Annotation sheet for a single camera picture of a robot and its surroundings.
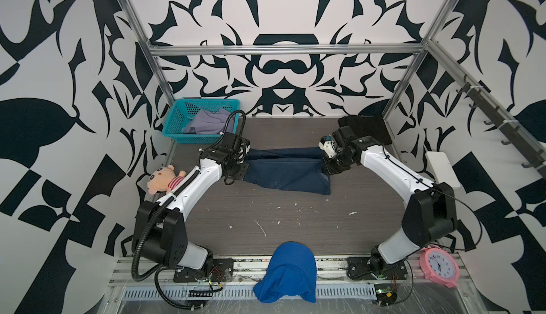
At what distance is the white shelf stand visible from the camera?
727 mm

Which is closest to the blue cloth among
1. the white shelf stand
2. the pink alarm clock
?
the pink alarm clock

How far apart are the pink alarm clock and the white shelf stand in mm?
262

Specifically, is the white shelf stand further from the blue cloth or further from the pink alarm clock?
the blue cloth

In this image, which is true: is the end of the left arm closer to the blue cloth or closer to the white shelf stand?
the blue cloth

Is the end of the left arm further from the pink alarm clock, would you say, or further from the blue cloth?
the pink alarm clock

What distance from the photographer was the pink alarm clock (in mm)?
715

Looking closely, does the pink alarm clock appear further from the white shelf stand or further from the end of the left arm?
the end of the left arm
